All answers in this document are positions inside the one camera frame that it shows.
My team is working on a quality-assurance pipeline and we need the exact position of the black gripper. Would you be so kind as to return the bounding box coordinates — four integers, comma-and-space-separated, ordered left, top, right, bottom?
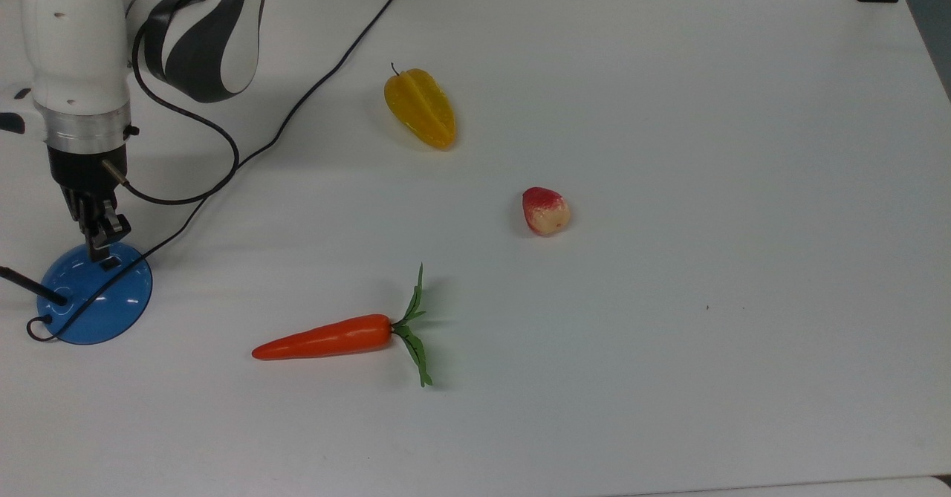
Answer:
48, 145, 133, 262

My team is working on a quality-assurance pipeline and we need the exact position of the blue desk lamp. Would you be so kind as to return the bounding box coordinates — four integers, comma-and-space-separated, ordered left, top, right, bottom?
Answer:
0, 241, 154, 346

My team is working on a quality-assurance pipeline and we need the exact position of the orange toy carrot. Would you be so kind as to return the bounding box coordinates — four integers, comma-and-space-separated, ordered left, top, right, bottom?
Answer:
251, 263, 435, 389

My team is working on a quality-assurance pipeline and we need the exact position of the yellow toy starfruit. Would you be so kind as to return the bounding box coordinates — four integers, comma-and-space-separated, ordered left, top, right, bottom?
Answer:
383, 63, 458, 151

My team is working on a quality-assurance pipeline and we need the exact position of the red yellow toy peach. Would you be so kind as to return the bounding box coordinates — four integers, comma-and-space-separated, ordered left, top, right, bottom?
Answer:
522, 186, 572, 238

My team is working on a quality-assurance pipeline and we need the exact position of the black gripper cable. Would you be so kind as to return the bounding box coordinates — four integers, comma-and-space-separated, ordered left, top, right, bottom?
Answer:
100, 0, 241, 207

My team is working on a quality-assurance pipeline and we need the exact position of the black lamp power cable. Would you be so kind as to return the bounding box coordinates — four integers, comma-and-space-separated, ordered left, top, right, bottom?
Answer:
26, 0, 406, 343

